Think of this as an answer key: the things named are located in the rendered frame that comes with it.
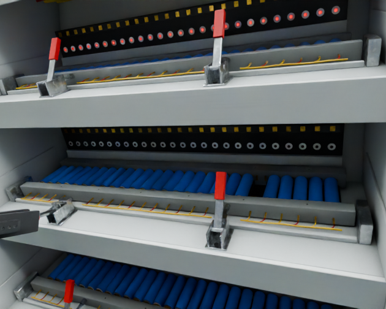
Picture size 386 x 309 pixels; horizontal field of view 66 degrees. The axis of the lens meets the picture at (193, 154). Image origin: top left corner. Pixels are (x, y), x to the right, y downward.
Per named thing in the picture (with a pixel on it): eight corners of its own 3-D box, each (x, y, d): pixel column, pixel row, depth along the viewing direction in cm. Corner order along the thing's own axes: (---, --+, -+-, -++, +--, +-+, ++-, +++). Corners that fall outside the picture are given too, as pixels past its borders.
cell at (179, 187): (195, 179, 52) (182, 200, 47) (186, 179, 53) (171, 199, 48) (194, 170, 52) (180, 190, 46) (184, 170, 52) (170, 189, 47)
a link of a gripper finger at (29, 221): (-14, 215, 36) (-10, 216, 36) (36, 209, 43) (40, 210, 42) (-16, 240, 36) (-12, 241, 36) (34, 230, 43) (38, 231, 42)
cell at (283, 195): (282, 186, 47) (279, 210, 41) (279, 176, 46) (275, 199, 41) (295, 184, 46) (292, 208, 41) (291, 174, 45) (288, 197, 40)
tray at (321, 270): (383, 314, 31) (396, 243, 27) (-7, 237, 54) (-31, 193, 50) (361, 202, 47) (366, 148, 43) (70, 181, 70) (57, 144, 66)
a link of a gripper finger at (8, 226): (-26, 224, 35) (-9, 227, 33) (15, 218, 39) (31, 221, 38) (-27, 236, 34) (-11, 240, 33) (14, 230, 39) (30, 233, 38)
